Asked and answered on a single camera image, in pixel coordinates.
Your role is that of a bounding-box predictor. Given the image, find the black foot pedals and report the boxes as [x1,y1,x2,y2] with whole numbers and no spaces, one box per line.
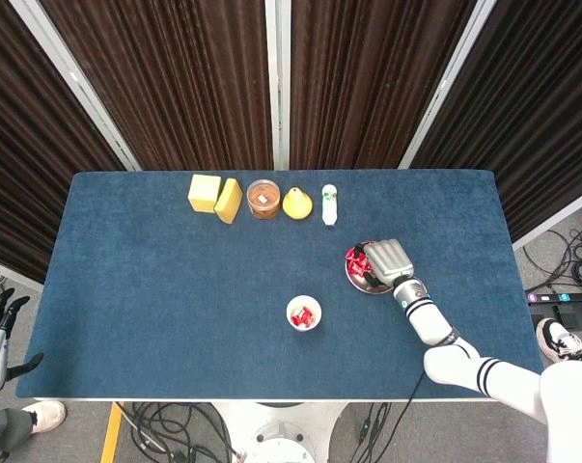
[543,301,582,330]

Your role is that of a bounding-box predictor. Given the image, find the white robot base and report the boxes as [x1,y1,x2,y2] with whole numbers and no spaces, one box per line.
[208,400,349,463]

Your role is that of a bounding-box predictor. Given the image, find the black and white sneaker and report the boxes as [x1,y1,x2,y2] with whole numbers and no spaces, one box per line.
[535,316,582,362]

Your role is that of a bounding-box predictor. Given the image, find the yellow pear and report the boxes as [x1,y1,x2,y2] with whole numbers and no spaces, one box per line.
[282,186,315,222]

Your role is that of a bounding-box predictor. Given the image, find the yellow floor tape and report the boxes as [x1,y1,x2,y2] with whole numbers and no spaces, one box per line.
[100,402,125,463]

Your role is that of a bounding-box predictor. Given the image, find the yellow sponge cube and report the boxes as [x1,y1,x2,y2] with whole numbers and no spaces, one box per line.
[187,174,223,214]

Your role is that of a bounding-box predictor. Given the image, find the white paper cup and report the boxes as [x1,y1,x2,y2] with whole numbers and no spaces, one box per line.
[286,295,323,334]

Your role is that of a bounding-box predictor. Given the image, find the blue table cloth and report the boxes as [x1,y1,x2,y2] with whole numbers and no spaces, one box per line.
[14,169,555,400]

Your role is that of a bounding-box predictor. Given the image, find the gray trouser leg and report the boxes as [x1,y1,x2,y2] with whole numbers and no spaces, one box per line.
[0,407,36,452]

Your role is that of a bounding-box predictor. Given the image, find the yellow rounded sponge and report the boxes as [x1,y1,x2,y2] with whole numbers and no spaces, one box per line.
[213,177,244,226]

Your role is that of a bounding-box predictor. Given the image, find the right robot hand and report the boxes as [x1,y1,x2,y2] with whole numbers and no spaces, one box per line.
[350,238,416,288]

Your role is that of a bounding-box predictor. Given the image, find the small white bottle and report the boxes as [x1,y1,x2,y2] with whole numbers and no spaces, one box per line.
[320,183,340,228]

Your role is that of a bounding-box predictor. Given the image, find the brown fabric partition panel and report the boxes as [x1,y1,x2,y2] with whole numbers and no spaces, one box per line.
[276,0,480,170]
[399,0,582,252]
[0,0,142,290]
[39,0,278,171]

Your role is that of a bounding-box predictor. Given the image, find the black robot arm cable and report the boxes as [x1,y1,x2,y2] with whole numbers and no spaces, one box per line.
[367,369,427,463]

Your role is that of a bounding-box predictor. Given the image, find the round metal plate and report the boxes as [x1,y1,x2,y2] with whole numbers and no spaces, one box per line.
[344,240,403,294]

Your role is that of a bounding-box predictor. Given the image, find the clear jar orange contents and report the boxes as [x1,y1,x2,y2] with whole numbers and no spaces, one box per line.
[245,178,282,221]

